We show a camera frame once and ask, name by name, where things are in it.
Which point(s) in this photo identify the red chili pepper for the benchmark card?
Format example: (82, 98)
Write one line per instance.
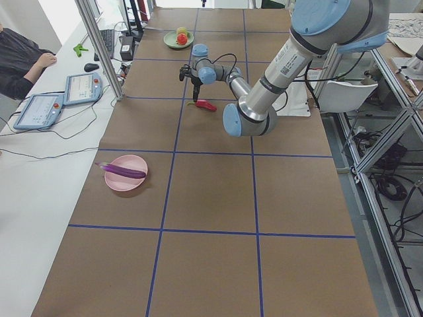
(203, 104)

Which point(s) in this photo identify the green clamp tool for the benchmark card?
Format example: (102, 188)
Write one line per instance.
(79, 49)

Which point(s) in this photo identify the black computer mouse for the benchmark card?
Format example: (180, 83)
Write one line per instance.
(89, 67)

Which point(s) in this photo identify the right teach pendant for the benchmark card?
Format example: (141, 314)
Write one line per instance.
(82, 88)

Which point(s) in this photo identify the white side table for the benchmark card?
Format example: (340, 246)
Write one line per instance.
(42, 175)

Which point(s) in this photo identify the seated person in black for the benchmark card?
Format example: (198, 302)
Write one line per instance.
(22, 63)

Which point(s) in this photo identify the aluminium frame post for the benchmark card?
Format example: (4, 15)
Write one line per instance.
(93, 32)

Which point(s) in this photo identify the pink plate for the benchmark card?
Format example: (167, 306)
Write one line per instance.
(121, 183)

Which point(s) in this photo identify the light green plate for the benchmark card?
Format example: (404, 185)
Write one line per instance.
(170, 40)

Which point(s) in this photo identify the left teach pendant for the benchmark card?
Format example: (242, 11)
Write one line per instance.
(40, 112)

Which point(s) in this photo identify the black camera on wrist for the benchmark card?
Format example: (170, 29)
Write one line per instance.
(185, 72)

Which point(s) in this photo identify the teach pendant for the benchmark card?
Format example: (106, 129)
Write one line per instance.
(40, 112)
(82, 88)

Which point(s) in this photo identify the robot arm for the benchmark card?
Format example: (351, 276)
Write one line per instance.
(353, 26)

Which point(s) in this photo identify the purple eggplant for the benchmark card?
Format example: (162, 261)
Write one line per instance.
(126, 172)

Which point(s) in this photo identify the black keyboard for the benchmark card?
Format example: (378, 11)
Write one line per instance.
(108, 39)

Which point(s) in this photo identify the black power adapter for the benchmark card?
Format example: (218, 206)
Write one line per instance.
(127, 48)

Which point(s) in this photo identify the aluminium frame rack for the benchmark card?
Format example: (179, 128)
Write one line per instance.
(383, 140)

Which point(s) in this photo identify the red pomegranate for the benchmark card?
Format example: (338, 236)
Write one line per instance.
(181, 39)

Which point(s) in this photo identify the white chair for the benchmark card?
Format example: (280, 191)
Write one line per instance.
(340, 97)

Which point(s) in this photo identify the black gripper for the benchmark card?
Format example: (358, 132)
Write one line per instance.
(197, 82)

